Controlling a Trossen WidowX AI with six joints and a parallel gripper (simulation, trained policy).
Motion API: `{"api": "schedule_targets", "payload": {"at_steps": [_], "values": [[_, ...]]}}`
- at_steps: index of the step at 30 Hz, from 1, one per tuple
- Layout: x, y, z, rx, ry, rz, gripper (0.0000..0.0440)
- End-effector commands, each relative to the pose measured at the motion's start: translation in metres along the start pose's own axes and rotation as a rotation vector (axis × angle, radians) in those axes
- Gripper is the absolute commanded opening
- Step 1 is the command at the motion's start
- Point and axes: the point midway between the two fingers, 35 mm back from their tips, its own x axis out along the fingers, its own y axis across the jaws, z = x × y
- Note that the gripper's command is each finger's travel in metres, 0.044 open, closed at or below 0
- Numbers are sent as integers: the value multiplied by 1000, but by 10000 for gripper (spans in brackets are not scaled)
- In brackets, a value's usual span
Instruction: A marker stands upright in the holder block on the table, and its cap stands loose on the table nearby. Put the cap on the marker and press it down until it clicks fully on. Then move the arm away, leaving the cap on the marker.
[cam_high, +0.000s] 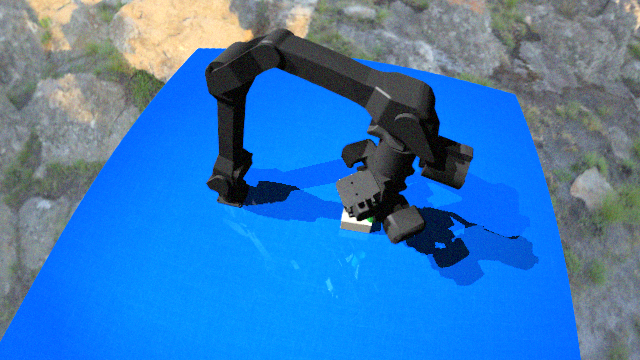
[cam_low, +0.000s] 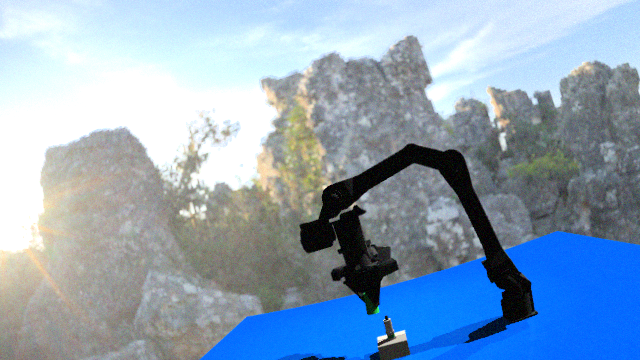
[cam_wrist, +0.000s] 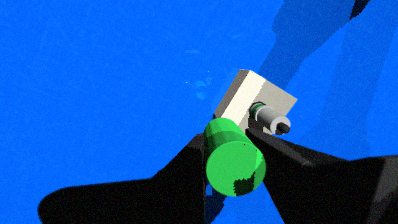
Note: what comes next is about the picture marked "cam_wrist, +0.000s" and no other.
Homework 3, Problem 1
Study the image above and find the white rectangular block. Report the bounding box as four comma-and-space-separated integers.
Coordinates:
214, 69, 298, 135

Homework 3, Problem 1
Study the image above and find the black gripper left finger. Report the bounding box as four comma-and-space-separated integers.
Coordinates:
37, 133, 206, 224

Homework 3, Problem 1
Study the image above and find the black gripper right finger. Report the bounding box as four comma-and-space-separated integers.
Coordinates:
245, 128, 398, 224

